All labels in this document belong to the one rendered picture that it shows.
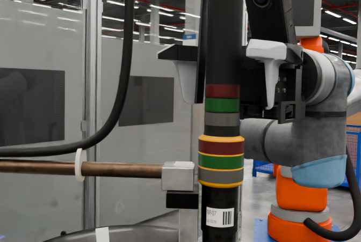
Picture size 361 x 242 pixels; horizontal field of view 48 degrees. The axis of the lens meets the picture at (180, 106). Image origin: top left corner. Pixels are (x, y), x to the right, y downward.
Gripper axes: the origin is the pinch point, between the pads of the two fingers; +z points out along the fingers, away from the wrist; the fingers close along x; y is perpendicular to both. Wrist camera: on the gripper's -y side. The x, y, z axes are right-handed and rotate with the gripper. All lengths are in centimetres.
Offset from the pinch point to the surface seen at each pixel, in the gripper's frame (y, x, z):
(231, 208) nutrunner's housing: 14.7, -1.8, -2.4
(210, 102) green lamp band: 4.9, 0.1, -1.3
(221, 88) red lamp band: 3.7, -0.9, -1.5
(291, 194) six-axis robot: 111, 137, -357
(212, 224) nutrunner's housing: 16.2, -0.5, -1.2
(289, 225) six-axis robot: 141, 136, -352
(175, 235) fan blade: 24.3, 13.6, -13.7
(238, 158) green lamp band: 10.0, -2.3, -2.6
